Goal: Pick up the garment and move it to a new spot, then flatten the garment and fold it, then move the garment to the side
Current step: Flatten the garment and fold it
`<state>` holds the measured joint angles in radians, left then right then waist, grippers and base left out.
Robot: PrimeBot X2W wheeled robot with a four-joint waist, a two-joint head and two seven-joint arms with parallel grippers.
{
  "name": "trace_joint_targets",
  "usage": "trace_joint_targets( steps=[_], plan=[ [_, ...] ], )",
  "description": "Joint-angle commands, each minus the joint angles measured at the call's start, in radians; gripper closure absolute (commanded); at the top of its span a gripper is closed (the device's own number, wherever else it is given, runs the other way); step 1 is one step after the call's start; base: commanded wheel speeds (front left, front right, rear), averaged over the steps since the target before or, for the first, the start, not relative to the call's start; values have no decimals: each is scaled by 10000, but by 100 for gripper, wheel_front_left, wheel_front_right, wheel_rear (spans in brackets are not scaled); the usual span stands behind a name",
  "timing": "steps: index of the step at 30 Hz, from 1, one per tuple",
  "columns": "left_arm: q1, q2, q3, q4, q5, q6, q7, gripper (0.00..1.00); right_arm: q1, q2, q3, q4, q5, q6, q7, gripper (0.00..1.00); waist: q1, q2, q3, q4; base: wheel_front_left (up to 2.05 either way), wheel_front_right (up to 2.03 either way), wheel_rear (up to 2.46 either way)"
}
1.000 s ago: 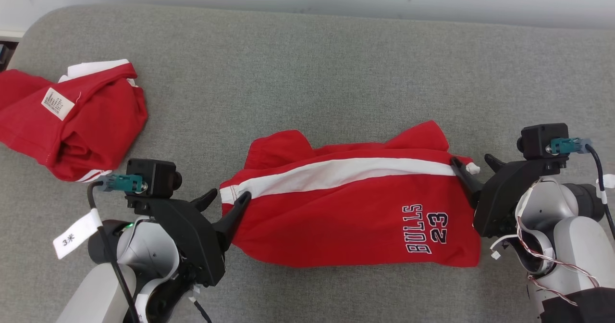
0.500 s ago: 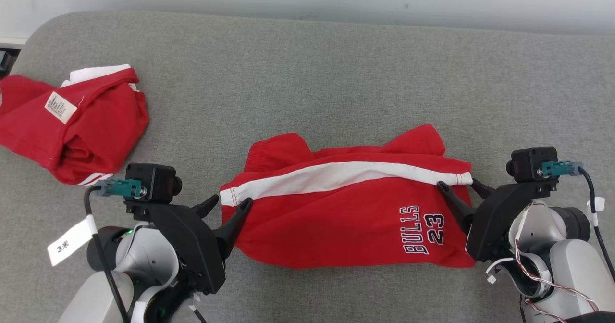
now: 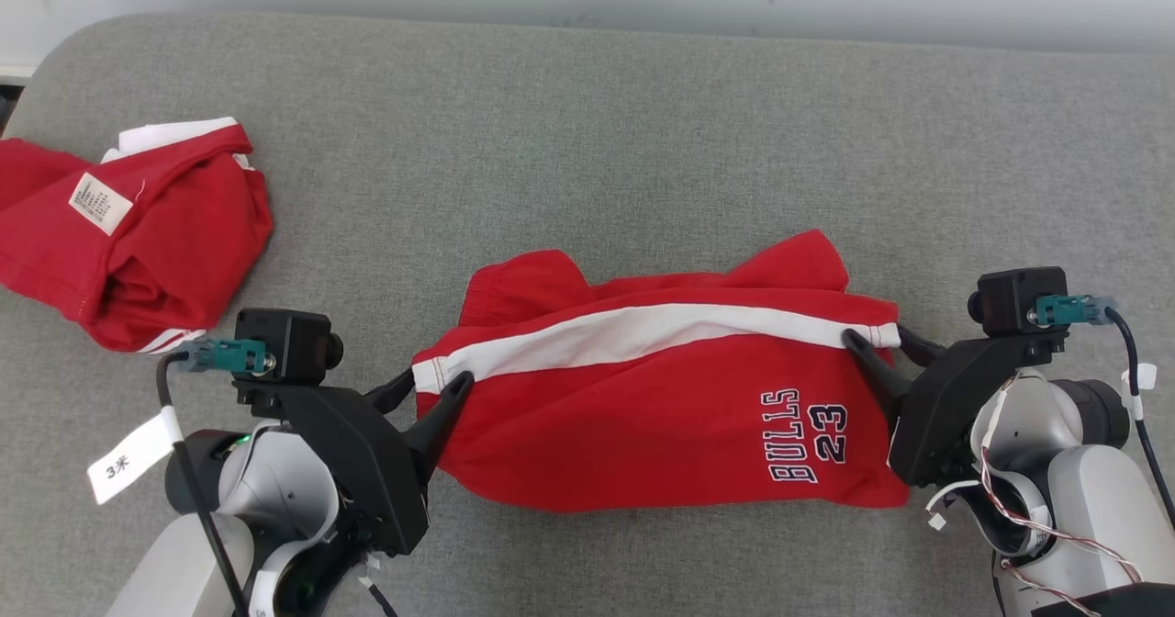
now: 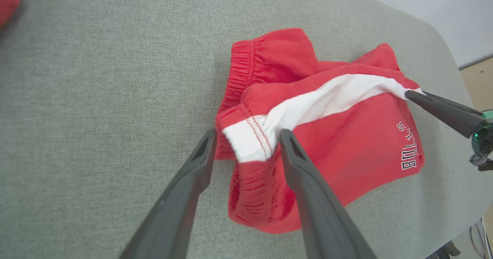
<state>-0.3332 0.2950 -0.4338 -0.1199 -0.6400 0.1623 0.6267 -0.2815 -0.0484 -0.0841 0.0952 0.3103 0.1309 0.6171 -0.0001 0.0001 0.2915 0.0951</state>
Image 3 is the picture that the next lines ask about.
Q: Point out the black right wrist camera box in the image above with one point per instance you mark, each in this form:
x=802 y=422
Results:
x=1019 y=300

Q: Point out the red Bulls 23 shorts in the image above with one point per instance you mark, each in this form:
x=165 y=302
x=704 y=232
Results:
x=643 y=415

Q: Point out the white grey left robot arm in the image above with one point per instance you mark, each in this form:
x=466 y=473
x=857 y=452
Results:
x=266 y=488

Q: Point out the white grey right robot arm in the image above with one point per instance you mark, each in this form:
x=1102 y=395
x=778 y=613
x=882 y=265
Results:
x=1092 y=498

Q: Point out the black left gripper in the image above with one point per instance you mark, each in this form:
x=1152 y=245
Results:
x=367 y=470

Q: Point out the white baseboard strip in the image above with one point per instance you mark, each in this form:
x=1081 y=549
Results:
x=14 y=73

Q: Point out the red jersey white trim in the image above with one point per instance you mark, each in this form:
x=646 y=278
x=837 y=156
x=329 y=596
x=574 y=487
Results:
x=165 y=231

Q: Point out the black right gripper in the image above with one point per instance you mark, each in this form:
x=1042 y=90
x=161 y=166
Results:
x=936 y=415

